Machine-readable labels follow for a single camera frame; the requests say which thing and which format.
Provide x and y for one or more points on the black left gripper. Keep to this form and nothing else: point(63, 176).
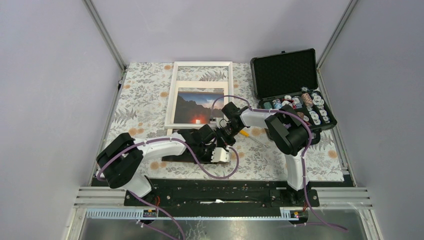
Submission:
point(211, 147)

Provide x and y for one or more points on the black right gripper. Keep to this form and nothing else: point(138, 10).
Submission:
point(222, 140)

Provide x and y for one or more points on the yellow handled screwdriver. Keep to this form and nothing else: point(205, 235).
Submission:
point(247, 135)

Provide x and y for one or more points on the white picture frame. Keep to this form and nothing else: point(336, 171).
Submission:
point(212, 71)

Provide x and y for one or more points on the sunset landscape photo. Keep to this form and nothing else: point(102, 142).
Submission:
point(192, 104)

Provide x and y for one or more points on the brown frame backing board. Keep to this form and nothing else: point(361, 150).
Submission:
point(187, 157)

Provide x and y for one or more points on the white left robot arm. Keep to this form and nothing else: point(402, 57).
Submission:
point(119, 161)

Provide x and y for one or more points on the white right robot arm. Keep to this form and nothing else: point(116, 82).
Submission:
point(291, 135)

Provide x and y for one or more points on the floral patterned table mat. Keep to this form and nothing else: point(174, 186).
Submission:
point(140, 111)

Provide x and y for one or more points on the black poker chip case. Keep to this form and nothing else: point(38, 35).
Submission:
point(285, 74)

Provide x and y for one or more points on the brown poker chip stack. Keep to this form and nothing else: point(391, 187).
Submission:
point(307, 100)

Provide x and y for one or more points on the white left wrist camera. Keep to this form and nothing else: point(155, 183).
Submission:
point(220, 155)

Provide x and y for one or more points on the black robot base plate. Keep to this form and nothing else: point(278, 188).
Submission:
point(189, 186)

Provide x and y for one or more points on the aluminium front rail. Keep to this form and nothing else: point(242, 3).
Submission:
point(240, 203)

